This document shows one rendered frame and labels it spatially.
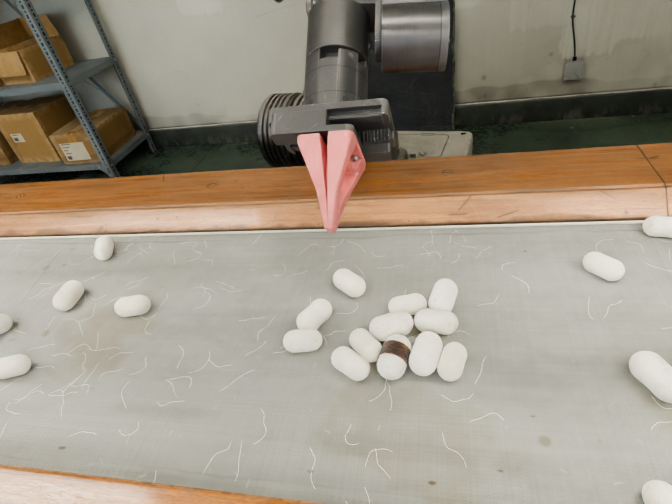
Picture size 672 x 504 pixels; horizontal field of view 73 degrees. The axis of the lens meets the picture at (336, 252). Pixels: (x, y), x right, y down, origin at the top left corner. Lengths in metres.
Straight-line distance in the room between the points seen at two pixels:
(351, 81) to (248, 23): 2.17
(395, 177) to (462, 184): 0.08
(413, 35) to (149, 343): 0.36
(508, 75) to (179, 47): 1.69
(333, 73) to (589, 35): 2.14
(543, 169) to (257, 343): 0.36
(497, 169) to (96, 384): 0.46
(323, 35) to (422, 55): 0.09
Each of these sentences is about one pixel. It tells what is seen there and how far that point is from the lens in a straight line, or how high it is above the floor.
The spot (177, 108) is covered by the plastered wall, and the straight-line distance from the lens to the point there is 2.91.
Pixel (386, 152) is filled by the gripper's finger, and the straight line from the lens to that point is 0.41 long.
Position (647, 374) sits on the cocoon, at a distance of 0.37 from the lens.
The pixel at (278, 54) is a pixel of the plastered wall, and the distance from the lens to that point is 2.55.
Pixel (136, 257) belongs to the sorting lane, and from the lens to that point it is 0.59.
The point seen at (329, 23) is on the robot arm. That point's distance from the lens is 0.44.
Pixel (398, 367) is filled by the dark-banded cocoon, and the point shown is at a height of 0.76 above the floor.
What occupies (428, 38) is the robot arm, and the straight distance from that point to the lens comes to 0.43.
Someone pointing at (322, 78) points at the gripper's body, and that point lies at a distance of 0.41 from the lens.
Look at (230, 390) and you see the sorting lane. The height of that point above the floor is 0.74.
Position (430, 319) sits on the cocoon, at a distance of 0.37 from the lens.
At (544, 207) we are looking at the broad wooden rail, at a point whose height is 0.75.
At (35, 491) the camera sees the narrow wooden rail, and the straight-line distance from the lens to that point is 0.39.
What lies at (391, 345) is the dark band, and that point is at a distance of 0.35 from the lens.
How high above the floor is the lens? 1.03
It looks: 38 degrees down
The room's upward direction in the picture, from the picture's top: 12 degrees counter-clockwise
